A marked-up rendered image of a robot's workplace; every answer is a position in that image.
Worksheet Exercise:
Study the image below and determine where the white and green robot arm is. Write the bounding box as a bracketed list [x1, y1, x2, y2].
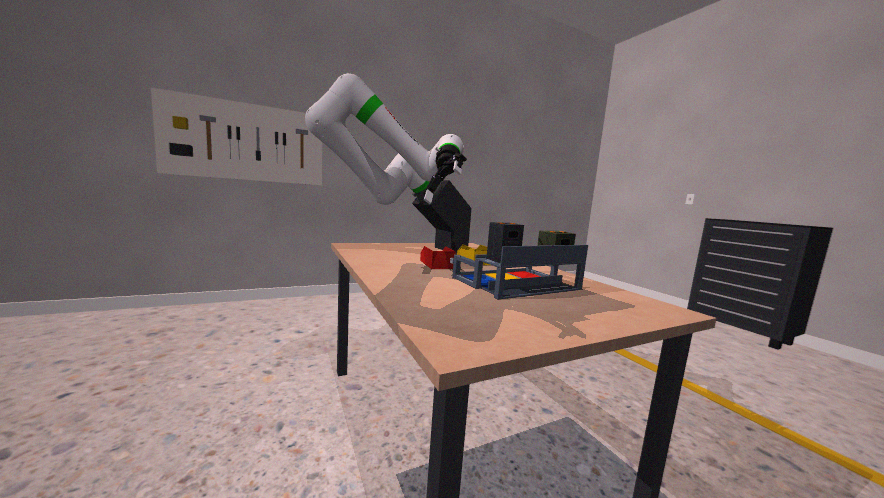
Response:
[305, 74, 464, 205]

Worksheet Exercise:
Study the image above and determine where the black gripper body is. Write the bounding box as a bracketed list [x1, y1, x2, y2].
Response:
[437, 153, 454, 177]

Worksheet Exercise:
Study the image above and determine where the yellow bin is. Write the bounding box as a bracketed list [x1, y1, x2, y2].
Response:
[457, 245, 487, 261]

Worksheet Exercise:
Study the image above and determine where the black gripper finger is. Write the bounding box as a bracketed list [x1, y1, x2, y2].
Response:
[423, 166, 448, 204]
[443, 152, 467, 176]

